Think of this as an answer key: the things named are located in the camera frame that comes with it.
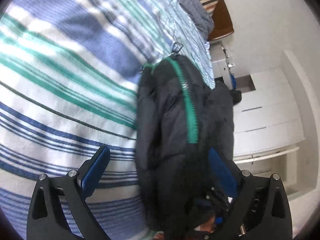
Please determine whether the white desk with drawers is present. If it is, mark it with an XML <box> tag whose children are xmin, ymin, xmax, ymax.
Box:
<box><xmin>211</xmin><ymin>42</ymin><xmax>256</xmax><ymax>93</ymax></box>

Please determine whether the blue checked pillow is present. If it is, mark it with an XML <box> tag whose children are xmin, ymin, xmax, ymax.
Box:
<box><xmin>177</xmin><ymin>0</ymin><xmax>214</xmax><ymax>41</ymax></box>

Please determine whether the black puffer jacket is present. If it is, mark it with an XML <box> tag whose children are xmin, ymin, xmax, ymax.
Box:
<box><xmin>135</xmin><ymin>55</ymin><xmax>238</xmax><ymax>239</ymax></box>

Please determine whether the striped blue green duvet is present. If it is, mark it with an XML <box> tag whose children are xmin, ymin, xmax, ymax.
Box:
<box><xmin>1</xmin><ymin>0</ymin><xmax>215</xmax><ymax>239</ymax></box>

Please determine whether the wooden headboard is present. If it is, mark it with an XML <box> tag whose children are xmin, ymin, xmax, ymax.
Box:
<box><xmin>208</xmin><ymin>0</ymin><xmax>234</xmax><ymax>42</ymax></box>

